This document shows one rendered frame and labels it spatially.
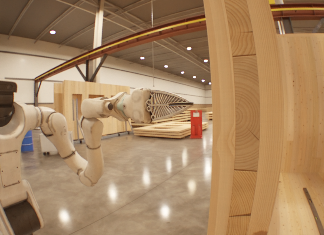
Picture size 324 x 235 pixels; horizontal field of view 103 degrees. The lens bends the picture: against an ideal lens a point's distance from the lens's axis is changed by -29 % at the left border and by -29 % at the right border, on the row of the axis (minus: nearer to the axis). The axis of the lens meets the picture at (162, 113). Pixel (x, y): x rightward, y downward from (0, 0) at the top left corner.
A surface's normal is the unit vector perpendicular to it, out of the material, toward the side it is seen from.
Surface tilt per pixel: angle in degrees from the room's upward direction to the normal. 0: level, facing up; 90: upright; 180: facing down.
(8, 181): 107
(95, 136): 117
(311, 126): 90
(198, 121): 90
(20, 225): 74
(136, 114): 93
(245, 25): 90
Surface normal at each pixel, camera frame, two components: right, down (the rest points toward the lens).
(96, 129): 0.82, 0.31
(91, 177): 0.05, 0.30
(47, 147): 0.42, 0.01
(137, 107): -0.41, 0.04
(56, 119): 0.85, -0.25
